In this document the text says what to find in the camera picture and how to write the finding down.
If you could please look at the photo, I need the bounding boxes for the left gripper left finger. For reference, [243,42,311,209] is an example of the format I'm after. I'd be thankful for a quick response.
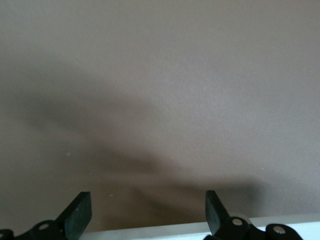
[14,191,93,240]

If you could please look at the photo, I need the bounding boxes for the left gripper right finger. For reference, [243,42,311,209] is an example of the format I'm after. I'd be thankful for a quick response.
[203,190,250,240]

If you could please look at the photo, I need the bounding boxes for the white plastic drawer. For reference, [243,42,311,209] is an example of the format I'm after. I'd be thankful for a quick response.
[91,212,320,240]

